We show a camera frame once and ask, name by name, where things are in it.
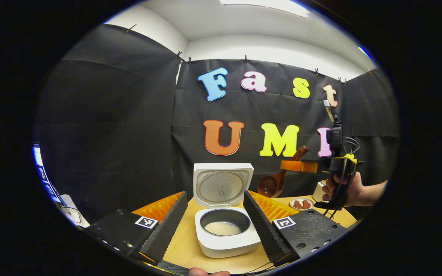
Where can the blue lit monitor screen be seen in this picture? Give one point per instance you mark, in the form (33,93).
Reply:
(42,172)

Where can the black backdrop cloth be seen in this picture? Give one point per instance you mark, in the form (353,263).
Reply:
(109,126)

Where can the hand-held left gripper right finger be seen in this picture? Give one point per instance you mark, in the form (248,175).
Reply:
(265,234)

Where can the white rice cooker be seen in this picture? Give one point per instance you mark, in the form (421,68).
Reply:
(225,247)

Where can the small ceiling light panel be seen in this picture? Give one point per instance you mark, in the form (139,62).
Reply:
(366,56)

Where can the white toaster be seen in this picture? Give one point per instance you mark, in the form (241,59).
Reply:
(318,191)

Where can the brown wooden spoon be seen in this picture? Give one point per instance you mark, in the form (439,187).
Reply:
(269,186)

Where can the white round plate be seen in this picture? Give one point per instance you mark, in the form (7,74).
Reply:
(301,210)

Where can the white rice portion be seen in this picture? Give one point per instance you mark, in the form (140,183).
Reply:
(223,229)

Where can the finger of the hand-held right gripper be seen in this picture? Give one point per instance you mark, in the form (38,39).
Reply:
(299,166)

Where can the large ceiling light panel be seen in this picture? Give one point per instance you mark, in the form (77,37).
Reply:
(267,5)

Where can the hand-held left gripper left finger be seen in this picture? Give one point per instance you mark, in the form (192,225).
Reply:
(167,230)

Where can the brown meat piece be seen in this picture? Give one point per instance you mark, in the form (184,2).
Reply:
(297,204)
(306,204)

